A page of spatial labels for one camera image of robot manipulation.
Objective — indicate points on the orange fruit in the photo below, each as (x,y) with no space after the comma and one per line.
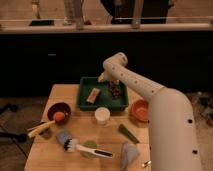
(59,116)

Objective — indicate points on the dish brush white handle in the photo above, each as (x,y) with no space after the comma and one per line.
(71,144)

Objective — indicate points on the orange bowl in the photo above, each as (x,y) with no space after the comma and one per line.
(139,110)

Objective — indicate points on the green cucumber piece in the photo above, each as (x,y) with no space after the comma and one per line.
(122,129)

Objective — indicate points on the dark grape bunch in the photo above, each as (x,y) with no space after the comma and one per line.
(115,91)

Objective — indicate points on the green plastic tray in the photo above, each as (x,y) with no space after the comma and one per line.
(104,99)

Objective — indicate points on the dark red bowl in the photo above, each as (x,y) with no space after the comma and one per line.
(59,107)

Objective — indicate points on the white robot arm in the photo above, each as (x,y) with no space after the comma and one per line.
(172,130)

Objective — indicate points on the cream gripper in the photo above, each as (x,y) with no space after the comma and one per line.
(106,77)

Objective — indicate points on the white cup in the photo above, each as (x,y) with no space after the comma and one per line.
(102,115)

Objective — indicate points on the blue grey cloth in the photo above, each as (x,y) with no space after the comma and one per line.
(129,153)

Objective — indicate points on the silver fork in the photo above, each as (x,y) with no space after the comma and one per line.
(145,164)

